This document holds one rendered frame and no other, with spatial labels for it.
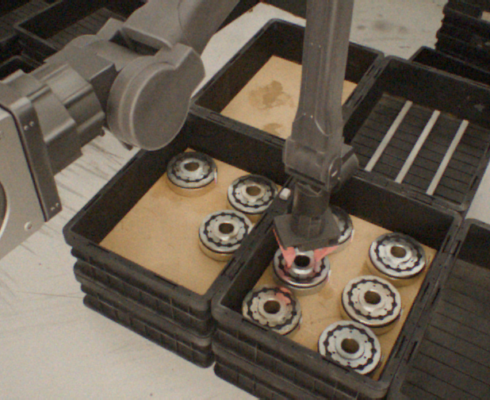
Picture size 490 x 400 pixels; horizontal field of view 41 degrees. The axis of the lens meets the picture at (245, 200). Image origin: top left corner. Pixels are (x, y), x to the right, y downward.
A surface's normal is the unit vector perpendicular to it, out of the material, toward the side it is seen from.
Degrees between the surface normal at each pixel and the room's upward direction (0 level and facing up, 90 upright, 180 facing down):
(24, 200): 90
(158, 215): 0
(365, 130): 0
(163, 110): 85
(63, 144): 84
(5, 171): 90
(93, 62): 5
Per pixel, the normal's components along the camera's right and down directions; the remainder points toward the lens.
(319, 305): 0.03, -0.68
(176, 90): 0.80, 0.39
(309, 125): -0.60, 0.48
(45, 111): 0.53, -0.23
